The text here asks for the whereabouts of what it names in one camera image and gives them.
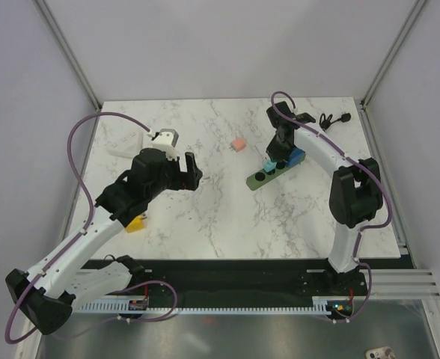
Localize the pink plug adapter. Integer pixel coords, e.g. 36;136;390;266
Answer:
230;138;246;153

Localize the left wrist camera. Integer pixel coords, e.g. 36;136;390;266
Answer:
147;129;179;161

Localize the white slotted cable duct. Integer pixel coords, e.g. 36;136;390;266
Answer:
73;296;352;315

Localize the aluminium frame rail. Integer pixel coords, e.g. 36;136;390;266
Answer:
359;0;430;108
32;0;102;111

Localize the aluminium frame rail right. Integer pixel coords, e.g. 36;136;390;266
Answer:
359;0;430;108

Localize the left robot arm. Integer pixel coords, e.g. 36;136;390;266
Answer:
5;148;203;335

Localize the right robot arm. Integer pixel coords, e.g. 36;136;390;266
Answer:
264;101;391;295

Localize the aluminium frame rail left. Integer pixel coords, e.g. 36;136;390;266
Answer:
32;0;102;111

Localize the yellow plug adapter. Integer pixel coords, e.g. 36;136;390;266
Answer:
125;213;147;233

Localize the black power cord with plug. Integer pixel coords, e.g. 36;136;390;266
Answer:
318;111;352;132

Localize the blue cube socket adapter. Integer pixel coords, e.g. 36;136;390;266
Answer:
287;148;305;168

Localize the teal USB plug adapter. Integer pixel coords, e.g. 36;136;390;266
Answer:
263;160;277;175

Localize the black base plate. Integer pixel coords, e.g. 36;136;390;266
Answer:
128;259;369;307

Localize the green power strip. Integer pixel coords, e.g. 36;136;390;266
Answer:
245;164;294;191

